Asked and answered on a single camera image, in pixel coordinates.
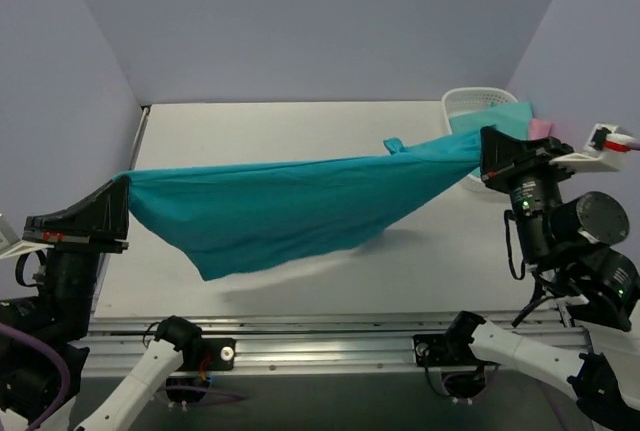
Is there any teal t shirt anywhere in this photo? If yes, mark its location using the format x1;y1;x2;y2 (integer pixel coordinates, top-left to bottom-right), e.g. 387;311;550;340
126;130;481;281

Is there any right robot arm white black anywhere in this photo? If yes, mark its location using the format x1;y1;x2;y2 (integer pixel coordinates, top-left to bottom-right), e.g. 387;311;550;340
443;124;639;430

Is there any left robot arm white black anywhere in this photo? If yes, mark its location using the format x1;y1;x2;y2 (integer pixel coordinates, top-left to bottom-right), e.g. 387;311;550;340
1;175;202;430

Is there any light teal shirt in basket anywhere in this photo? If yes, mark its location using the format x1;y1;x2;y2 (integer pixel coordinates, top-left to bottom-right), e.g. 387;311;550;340
449;102;533;140

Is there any pink shirt in basket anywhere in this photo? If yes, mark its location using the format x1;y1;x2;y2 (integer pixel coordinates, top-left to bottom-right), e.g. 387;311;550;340
528;118;553;140

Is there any white plastic laundry basket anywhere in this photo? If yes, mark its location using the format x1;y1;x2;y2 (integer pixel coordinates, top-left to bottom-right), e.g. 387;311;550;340
440;85;521;192

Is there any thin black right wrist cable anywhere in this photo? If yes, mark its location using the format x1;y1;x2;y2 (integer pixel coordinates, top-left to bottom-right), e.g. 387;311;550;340
502;208;526;282

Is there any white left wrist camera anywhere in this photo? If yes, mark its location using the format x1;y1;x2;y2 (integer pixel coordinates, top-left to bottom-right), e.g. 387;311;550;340
0;215;49;260

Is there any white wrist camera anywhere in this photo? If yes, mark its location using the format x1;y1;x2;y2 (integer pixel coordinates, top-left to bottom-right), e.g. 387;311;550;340
0;215;49;260
549;123;639;174

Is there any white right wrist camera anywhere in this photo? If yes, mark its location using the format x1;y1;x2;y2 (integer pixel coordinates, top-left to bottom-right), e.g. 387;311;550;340
549;123;639;174

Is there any aluminium rail frame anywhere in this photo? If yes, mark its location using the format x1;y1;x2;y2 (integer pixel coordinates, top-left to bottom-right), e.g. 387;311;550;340
53;185;599;380

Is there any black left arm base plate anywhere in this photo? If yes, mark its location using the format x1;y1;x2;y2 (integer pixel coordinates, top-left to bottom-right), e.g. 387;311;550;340
169;337;236;373

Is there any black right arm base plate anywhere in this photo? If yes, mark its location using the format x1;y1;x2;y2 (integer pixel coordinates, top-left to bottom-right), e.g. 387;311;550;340
412;333;494;368

